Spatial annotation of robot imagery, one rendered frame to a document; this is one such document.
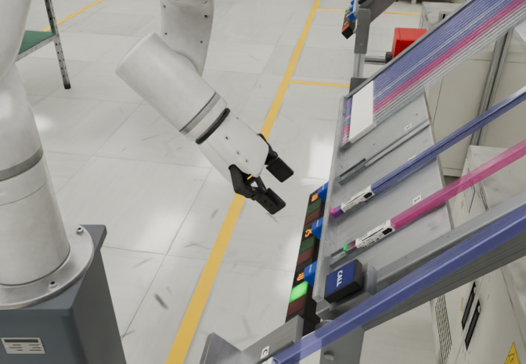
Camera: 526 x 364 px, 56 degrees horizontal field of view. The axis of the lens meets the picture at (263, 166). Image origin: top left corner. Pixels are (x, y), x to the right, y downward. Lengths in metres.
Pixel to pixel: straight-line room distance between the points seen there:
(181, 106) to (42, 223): 0.25
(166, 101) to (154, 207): 1.38
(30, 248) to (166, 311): 0.96
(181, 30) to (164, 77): 0.12
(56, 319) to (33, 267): 0.08
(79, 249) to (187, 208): 1.27
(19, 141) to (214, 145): 0.26
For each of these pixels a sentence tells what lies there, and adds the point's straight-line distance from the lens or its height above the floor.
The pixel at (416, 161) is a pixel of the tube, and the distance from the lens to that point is 0.77.
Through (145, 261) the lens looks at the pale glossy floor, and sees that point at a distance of 1.85.
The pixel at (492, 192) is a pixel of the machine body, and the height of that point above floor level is 0.62.
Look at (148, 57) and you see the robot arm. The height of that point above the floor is 0.99.
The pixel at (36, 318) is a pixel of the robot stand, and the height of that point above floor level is 0.67.
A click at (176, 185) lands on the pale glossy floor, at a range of 2.22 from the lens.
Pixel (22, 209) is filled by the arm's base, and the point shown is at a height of 0.83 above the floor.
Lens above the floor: 1.23
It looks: 32 degrees down
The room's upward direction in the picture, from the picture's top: straight up
